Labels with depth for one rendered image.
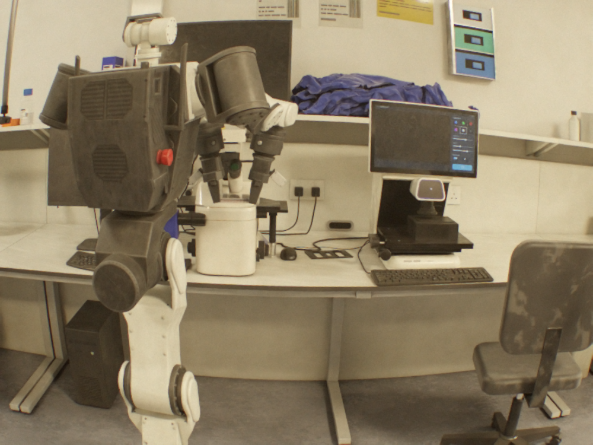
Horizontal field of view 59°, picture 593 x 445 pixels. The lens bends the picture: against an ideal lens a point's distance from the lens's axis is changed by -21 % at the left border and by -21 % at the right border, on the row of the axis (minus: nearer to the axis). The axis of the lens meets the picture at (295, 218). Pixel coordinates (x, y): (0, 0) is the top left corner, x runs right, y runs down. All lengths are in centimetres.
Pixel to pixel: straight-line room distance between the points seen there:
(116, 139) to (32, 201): 194
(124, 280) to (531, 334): 123
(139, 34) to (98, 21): 177
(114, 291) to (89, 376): 145
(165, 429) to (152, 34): 97
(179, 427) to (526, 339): 108
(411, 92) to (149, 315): 162
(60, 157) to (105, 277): 128
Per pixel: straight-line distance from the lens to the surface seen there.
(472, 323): 316
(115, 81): 117
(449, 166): 239
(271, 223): 233
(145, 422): 159
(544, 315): 190
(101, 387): 268
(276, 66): 268
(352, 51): 297
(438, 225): 228
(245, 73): 123
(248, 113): 121
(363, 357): 308
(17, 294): 328
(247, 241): 208
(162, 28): 132
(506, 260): 251
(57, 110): 141
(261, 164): 176
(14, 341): 341
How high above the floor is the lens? 131
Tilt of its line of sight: 10 degrees down
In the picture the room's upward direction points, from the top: 2 degrees clockwise
